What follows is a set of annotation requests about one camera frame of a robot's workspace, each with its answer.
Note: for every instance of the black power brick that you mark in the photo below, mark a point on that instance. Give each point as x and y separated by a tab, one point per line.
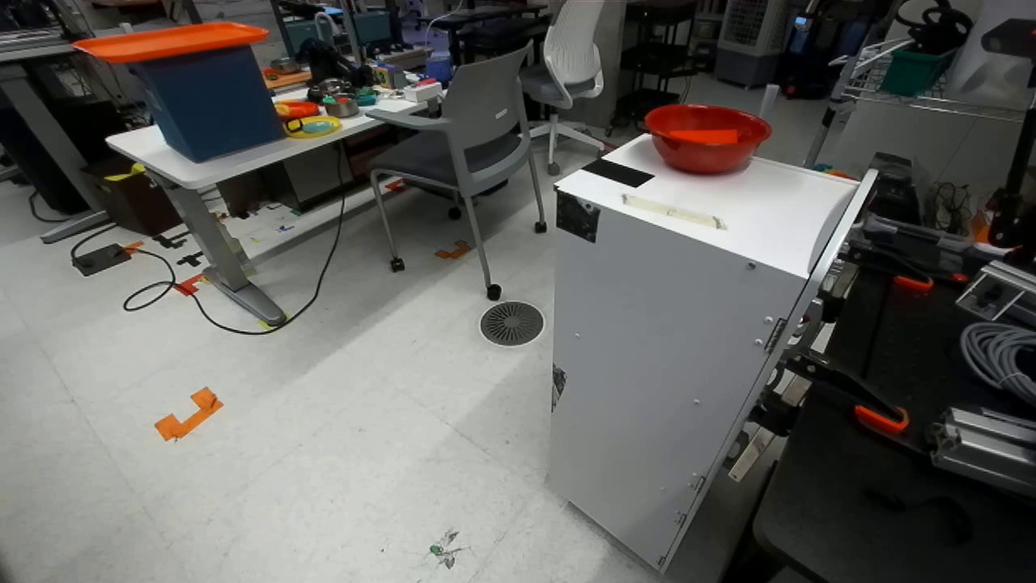
101	259

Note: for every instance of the silver square bracket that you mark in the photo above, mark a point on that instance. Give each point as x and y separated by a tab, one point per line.
997	292

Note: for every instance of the blue storage bin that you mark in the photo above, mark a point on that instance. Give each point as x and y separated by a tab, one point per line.
213	108

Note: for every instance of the silver aluminium extrusion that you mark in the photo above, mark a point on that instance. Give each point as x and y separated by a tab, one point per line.
990	449

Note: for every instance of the black perforated breadboard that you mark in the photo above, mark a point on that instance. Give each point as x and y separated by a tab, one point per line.
940	367

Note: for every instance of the grey four-legged caster chair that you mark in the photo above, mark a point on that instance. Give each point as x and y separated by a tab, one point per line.
487	108

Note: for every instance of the white office chair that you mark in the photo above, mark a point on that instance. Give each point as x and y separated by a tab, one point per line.
570	66

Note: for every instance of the white desk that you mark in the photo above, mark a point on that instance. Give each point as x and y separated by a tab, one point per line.
151	155

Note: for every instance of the green bin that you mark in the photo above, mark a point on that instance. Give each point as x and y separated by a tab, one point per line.
917	69

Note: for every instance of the orange toy block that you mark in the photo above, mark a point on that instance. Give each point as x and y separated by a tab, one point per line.
706	138

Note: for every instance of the red plastic bowl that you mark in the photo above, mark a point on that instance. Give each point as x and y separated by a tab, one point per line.
706	155

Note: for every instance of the white toy cabinet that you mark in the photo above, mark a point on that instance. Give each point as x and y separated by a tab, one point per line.
660	356

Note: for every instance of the beige masking tape label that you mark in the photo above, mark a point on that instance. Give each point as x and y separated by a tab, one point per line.
667	210

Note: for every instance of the large orange floor marker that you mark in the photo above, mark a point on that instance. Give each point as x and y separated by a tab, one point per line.
188	415

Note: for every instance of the orange bin lid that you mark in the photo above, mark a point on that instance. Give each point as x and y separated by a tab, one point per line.
173	41

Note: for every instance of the yellow orange desk toy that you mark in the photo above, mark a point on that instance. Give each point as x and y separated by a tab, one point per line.
308	122

